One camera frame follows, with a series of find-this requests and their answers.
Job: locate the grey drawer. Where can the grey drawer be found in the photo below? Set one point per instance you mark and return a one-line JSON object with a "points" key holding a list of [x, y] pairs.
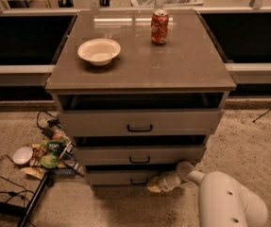
{"points": [[124, 175], [141, 114], [139, 150]]}

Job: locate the white paper bowl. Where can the white paper bowl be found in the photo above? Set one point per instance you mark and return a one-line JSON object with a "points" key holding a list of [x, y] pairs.
{"points": [[99, 52]]}

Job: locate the grey drawer cabinet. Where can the grey drawer cabinet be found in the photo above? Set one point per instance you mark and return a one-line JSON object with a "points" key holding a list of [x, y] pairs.
{"points": [[187, 63]]}

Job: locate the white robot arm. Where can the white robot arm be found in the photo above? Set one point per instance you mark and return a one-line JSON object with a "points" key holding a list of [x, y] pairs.
{"points": [[222, 201]]}

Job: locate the red soda can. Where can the red soda can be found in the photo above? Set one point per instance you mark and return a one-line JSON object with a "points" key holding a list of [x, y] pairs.
{"points": [[159, 26]]}

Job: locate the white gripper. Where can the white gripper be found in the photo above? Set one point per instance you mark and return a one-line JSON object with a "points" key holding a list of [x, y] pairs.
{"points": [[165, 183]]}

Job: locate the black floor stand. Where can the black floor stand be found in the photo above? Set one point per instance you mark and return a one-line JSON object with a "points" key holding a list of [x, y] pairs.
{"points": [[24, 212]]}

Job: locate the white bowl on floor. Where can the white bowl on floor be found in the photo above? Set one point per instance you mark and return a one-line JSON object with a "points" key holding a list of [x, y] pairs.
{"points": [[22, 156]]}

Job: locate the brown snack packet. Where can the brown snack packet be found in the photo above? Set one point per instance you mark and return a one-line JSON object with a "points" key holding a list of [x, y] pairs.
{"points": [[36, 172]]}

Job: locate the green chip bag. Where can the green chip bag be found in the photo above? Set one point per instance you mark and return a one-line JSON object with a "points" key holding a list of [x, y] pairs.
{"points": [[51, 151]]}

